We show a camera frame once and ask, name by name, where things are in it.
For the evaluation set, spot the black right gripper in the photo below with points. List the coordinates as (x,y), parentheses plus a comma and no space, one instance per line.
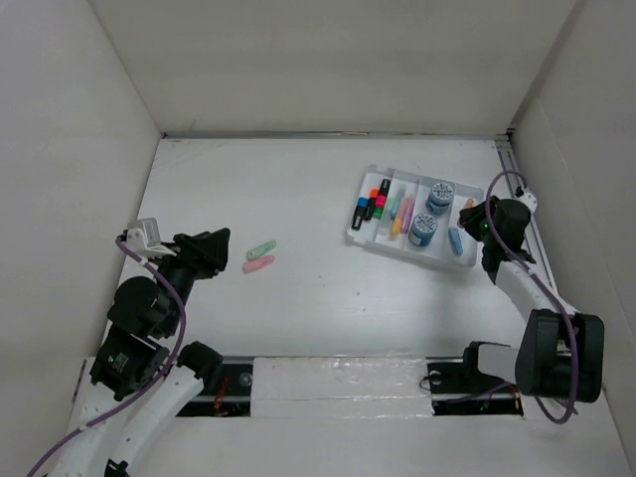
(470,217)

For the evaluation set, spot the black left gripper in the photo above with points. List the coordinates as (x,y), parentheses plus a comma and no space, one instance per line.
(207,251)

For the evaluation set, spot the blue correction tape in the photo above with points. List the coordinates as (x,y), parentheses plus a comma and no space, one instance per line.
(455,241)

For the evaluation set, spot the pink correction tape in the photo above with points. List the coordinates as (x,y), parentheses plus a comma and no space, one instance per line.
(257,264)

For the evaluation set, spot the green correction tape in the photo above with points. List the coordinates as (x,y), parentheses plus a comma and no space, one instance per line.
(260,250)

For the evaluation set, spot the purple cap pastel highlighter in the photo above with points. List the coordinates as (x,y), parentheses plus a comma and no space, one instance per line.
(406,218)

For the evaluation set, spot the yellow pastel highlighter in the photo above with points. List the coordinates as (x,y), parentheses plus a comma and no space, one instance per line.
(397,225)

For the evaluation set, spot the blue cap pastel highlighter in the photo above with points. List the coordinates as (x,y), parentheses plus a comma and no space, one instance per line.
(399,204)

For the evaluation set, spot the green cap pastel highlighter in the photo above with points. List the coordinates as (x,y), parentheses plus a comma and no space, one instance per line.
(386,218)

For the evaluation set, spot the pink cap black highlighter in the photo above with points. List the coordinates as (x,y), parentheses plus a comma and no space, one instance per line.
(382,194)

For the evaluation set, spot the orange cap black highlighter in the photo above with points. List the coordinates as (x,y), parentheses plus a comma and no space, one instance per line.
(372,198)

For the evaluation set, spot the blue cap black highlighter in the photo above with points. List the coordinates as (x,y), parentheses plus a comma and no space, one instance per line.
(360,212)

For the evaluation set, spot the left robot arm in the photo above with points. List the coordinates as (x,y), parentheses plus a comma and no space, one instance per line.
(143,373)

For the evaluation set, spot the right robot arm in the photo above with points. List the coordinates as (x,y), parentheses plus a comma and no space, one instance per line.
(560,346)

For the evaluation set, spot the white compartment organizer tray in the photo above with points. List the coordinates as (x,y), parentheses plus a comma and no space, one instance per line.
(438,252)

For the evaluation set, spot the aluminium frame rail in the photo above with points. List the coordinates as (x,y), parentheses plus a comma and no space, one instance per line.
(522,233)

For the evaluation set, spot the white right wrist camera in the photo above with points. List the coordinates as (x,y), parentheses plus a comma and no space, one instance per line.
(525,196)

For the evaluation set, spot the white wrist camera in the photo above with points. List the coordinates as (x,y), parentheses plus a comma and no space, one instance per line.
(142,237)
(525,196)

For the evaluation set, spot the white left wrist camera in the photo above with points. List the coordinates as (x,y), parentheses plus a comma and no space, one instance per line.
(142,237)

